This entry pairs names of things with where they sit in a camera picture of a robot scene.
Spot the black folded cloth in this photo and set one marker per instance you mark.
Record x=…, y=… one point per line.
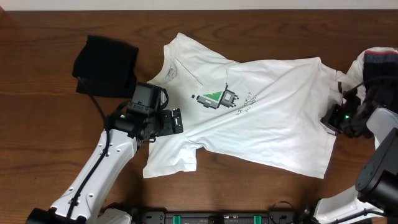
x=106, y=67

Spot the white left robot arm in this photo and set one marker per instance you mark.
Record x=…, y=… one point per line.
x=83, y=201

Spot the white printed t-shirt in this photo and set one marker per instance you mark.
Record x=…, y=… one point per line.
x=265, y=111

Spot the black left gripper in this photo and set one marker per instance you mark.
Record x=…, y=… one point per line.
x=168, y=128

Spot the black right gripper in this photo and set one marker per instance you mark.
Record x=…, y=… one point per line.
x=331, y=120

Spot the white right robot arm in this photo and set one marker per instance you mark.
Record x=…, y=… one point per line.
x=375, y=191

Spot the dark navy striped garment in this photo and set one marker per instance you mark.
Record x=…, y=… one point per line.
x=380, y=76

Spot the white crumpled garment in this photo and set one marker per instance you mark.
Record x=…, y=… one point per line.
x=352, y=78

